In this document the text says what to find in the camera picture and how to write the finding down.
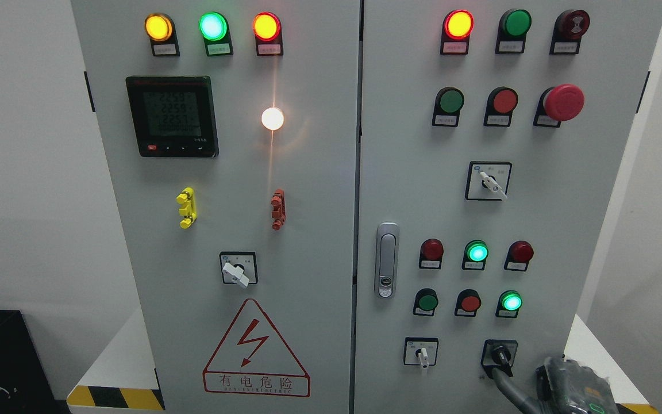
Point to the black rotary knob switch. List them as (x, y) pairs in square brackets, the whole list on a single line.
[(498, 355)]

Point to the grey electrical control cabinet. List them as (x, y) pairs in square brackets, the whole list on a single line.
[(363, 143)]

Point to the white glowing indicator light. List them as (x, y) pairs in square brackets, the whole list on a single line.
[(272, 118)]

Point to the dark red indicator light left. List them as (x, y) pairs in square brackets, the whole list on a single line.
[(432, 250)]

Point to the dark red indicator light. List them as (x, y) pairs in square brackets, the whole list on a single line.
[(432, 250), (521, 252)]

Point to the green push button lower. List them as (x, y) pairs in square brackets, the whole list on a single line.
[(425, 302)]

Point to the green push button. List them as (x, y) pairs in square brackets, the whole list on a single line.
[(425, 302), (450, 100)]

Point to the green lit indicator light middle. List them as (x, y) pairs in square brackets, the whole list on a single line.
[(476, 251)]

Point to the green lit indicator light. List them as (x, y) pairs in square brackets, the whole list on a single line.
[(213, 26), (510, 301), (476, 251)]

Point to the green push button upper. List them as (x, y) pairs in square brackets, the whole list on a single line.
[(450, 100)]

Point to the red push button lower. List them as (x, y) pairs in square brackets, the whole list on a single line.
[(468, 303)]

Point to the red push button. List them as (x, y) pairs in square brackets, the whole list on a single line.
[(468, 303), (503, 100)]

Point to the red high voltage warning sticker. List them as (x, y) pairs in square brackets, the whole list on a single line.
[(254, 358)]

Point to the black digital power meter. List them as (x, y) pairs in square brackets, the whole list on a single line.
[(173, 116)]

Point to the red lit indicator light left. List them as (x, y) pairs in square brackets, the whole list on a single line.
[(266, 26)]

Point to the red lit indicator light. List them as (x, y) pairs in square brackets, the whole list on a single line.
[(266, 26), (458, 24)]

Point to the dark red indicator light right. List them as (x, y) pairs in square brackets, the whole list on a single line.
[(521, 252)]

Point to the green lit indicator light lower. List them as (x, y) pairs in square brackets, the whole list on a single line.
[(510, 301)]

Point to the red push button upper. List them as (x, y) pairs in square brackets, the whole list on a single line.
[(503, 100)]

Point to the green lit indicator light top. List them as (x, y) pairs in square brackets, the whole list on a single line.
[(213, 26)]

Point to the red lit indicator light right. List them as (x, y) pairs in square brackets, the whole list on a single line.
[(458, 24)]

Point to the yellow indicator light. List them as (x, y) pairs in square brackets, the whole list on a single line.
[(159, 27)]

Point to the red emergency stop mushroom button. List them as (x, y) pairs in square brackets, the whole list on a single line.
[(563, 102)]

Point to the green unlit indicator light top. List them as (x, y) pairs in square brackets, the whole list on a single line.
[(515, 22)]

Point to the dark red buzzer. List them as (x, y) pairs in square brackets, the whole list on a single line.
[(572, 24)]

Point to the black box on floor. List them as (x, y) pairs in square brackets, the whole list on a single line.
[(24, 387)]

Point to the red terminal handle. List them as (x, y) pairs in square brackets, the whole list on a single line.
[(278, 214)]

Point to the silver door latch handle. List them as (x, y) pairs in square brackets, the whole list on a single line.
[(387, 243)]

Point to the white selector switch left door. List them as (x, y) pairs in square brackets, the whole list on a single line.
[(238, 268)]

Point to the yellow terminal handle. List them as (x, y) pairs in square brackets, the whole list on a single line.
[(186, 201)]

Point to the white selector switch upper right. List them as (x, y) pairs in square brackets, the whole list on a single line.
[(488, 180)]

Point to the white selector switch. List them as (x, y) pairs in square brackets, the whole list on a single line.
[(488, 180), (420, 352)]

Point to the white selector switch lower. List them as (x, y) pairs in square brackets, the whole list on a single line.
[(420, 352)]

